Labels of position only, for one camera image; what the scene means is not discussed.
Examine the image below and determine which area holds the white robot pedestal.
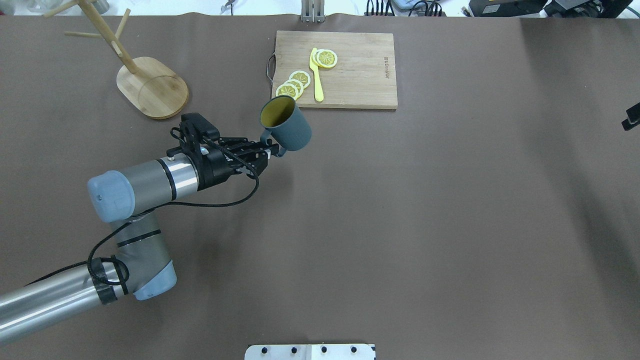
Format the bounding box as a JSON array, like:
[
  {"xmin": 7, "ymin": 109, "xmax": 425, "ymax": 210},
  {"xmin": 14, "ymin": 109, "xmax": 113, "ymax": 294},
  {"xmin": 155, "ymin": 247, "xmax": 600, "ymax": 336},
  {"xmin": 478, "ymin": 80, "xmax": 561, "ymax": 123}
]
[{"xmin": 244, "ymin": 343, "xmax": 377, "ymax": 360}]

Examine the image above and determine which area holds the blue-green mug yellow inside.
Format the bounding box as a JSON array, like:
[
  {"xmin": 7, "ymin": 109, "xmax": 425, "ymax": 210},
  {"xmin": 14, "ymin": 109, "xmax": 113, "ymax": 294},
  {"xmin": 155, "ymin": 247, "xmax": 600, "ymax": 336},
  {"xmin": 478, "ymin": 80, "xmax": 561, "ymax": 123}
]
[{"xmin": 259, "ymin": 95, "xmax": 313, "ymax": 157}]

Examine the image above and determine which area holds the aluminium frame post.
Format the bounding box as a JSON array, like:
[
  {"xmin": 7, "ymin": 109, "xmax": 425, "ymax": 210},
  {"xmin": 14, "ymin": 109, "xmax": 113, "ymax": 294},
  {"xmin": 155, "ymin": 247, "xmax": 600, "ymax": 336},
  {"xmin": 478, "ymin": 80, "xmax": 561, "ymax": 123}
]
[{"xmin": 301, "ymin": 0, "xmax": 326, "ymax": 24}]

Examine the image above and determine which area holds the wooden cup rack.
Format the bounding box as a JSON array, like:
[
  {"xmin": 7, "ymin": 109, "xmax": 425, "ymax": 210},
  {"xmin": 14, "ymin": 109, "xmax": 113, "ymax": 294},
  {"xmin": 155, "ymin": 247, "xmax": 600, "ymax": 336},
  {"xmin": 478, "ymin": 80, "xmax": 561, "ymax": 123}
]
[{"xmin": 42, "ymin": 0, "xmax": 190, "ymax": 120}]

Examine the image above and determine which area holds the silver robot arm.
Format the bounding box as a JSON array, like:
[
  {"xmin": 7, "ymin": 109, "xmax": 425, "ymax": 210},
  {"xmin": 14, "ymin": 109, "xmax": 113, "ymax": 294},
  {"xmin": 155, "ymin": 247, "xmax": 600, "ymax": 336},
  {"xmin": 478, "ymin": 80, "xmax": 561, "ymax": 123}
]
[{"xmin": 1, "ymin": 112, "xmax": 287, "ymax": 346}]

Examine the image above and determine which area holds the lemon slice on knife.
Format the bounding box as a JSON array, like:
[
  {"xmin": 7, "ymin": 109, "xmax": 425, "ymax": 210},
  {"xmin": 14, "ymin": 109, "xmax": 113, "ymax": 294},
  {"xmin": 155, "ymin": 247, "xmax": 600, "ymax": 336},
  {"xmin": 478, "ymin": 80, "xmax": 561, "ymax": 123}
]
[{"xmin": 311, "ymin": 48, "xmax": 338, "ymax": 69}]

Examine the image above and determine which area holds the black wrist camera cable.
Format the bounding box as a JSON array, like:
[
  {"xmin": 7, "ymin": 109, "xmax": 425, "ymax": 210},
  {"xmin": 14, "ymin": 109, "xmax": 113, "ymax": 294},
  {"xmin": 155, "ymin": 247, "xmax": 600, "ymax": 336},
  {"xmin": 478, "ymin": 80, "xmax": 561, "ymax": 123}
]
[{"xmin": 25, "ymin": 127, "xmax": 261, "ymax": 296}]

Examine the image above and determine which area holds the lemon slice middle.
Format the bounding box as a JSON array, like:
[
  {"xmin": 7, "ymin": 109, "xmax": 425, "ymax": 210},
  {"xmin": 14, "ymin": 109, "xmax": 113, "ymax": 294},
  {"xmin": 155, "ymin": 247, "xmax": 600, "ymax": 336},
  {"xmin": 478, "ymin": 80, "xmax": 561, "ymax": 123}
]
[{"xmin": 283, "ymin": 79, "xmax": 306, "ymax": 96}]

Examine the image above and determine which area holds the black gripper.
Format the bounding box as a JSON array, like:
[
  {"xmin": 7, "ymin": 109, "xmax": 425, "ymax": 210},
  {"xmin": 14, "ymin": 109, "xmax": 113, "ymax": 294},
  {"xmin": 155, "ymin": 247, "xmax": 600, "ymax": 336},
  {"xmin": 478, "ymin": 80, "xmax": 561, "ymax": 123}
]
[{"xmin": 166, "ymin": 112, "xmax": 280, "ymax": 192}]

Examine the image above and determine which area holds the wooden cutting board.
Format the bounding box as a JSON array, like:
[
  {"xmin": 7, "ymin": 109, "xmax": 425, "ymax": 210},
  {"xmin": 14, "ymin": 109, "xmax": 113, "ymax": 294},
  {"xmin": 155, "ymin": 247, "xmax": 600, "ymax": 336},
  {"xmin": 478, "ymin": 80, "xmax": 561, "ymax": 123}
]
[{"xmin": 271, "ymin": 30, "xmax": 398, "ymax": 110}]

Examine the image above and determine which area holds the yellow toy knife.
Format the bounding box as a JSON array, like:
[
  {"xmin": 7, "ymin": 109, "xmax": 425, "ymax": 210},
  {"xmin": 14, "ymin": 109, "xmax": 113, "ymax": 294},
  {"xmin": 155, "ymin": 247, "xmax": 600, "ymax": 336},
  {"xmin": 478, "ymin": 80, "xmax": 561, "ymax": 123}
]
[{"xmin": 308, "ymin": 47, "xmax": 324, "ymax": 103}]

